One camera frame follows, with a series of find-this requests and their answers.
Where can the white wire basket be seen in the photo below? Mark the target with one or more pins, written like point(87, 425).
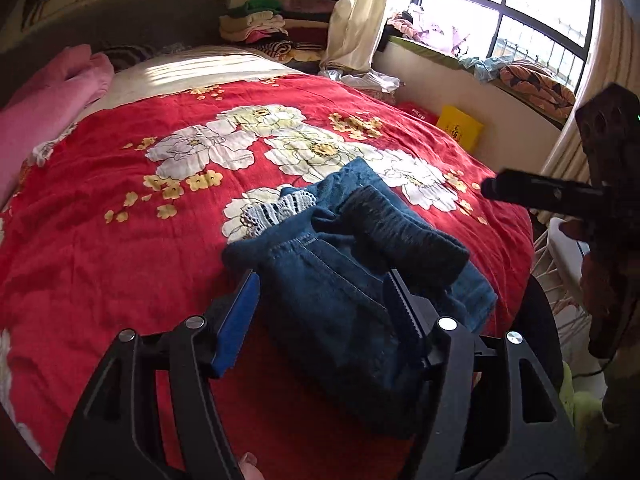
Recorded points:
point(557, 267)

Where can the pink quilt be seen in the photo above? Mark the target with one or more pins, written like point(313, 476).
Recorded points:
point(47, 104)

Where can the red bag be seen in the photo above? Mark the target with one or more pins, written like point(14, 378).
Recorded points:
point(417, 111)

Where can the cream curtain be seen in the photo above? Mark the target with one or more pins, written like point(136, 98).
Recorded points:
point(354, 32)

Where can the beige bed sheet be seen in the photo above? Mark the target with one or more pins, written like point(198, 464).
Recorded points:
point(186, 70)

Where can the window with black frame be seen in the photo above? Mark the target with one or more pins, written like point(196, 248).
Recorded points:
point(555, 34)

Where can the striped pillow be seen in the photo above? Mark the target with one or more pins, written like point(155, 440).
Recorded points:
point(124, 57)

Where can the grey headboard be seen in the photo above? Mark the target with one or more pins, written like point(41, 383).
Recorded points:
point(112, 23)

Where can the left hand red nails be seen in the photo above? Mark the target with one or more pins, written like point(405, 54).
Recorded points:
point(248, 466)

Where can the yellow box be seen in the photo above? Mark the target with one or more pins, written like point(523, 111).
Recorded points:
point(463, 128)

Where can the clothes on window sill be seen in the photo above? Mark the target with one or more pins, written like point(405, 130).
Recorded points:
point(535, 83)

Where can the stack of folded clothes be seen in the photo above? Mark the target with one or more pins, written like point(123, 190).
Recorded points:
point(292, 32)

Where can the red floral bedspread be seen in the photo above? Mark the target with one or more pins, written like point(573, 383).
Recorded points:
point(124, 224)

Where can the blue denim pants lace trim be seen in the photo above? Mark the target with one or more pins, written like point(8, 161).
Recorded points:
point(322, 254)

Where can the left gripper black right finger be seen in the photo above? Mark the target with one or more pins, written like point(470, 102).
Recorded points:
point(425, 336)

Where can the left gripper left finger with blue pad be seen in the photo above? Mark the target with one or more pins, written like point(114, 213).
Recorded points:
point(220, 331)

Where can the white cloth pile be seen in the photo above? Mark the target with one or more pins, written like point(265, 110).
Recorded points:
point(368, 81)

